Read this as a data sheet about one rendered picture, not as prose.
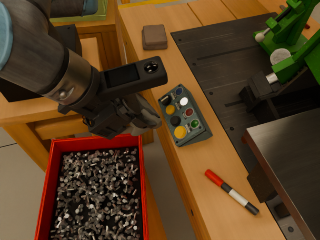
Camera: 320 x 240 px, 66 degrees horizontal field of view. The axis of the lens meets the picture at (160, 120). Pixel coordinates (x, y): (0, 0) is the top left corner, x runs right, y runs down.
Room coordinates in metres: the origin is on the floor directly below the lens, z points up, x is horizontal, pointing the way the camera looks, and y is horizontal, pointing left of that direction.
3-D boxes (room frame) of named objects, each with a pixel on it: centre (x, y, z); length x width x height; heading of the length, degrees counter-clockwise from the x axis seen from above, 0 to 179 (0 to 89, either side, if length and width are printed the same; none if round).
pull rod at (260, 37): (0.66, -0.32, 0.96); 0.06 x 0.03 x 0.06; 108
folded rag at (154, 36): (0.70, 0.02, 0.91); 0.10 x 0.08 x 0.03; 5
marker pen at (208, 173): (0.18, -0.15, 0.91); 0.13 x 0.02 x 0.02; 46
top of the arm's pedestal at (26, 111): (0.60, 0.36, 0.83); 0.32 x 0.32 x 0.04; 13
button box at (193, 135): (0.37, -0.06, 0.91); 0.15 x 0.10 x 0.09; 18
